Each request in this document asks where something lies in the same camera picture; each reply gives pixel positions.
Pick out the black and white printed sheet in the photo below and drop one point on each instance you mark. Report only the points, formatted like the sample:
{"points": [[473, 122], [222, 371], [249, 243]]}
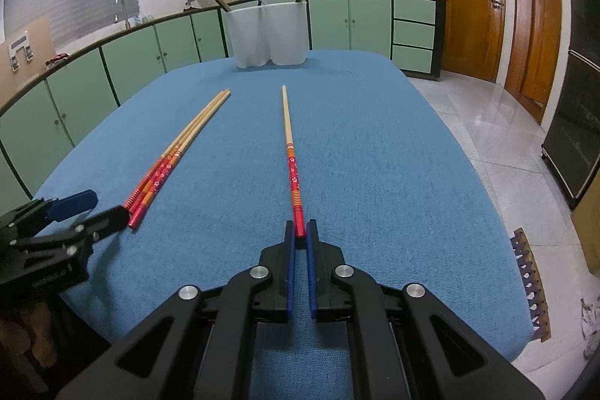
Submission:
{"points": [[590, 325]]}

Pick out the chair with patterned cushion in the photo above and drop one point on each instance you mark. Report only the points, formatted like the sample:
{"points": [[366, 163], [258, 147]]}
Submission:
{"points": [[529, 283]]}

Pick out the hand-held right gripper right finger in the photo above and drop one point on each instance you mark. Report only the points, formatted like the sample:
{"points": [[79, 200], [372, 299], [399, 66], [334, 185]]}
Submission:
{"points": [[311, 278]]}

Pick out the red cloth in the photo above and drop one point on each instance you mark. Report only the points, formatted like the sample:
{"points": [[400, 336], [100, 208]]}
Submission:
{"points": [[56, 59]]}

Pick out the person's left hand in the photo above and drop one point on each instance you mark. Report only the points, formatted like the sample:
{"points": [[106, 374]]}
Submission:
{"points": [[28, 332]]}

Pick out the brown cardboard box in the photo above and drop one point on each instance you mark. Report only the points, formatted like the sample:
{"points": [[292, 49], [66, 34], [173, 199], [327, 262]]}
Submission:
{"points": [[588, 231]]}

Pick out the open wooden door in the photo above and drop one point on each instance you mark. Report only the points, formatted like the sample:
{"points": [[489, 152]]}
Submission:
{"points": [[534, 30]]}

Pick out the green base cabinets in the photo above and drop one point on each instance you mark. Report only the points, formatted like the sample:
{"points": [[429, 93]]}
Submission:
{"points": [[140, 53]]}

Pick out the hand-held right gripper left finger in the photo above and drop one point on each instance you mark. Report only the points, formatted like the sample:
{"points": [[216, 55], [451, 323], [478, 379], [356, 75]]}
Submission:
{"points": [[290, 278]]}

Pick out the metal kitchen faucet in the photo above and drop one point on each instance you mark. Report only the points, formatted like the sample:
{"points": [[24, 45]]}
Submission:
{"points": [[124, 13]]}

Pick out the table with blue cloth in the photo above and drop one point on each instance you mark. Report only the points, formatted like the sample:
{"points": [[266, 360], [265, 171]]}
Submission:
{"points": [[375, 175]]}

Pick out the white wall-mount device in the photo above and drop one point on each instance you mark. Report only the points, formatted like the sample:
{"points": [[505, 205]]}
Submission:
{"points": [[19, 51]]}

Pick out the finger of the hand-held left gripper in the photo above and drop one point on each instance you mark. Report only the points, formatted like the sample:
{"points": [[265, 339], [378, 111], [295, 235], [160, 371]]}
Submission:
{"points": [[75, 202], [110, 222]]}

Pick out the brown cardboard board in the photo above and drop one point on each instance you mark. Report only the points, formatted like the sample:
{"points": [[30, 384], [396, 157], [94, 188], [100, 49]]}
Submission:
{"points": [[40, 39]]}

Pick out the white utensil holder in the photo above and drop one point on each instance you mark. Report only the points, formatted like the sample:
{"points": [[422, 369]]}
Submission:
{"points": [[267, 34]]}

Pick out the black glass-front cabinet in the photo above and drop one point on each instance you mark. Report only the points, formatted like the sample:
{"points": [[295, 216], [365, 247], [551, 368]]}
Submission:
{"points": [[576, 100]]}

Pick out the red patterned chopstick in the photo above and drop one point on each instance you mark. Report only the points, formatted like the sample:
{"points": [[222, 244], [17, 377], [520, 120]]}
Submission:
{"points": [[201, 131], [293, 165], [195, 125]]}

